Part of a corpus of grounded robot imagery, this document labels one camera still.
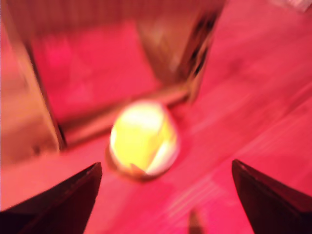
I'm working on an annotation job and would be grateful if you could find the yellow and white footbag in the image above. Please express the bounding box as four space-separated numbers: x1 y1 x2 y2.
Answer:
106 99 181 181

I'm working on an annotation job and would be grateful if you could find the cardboard dice tower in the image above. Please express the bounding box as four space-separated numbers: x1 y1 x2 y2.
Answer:
0 0 220 156

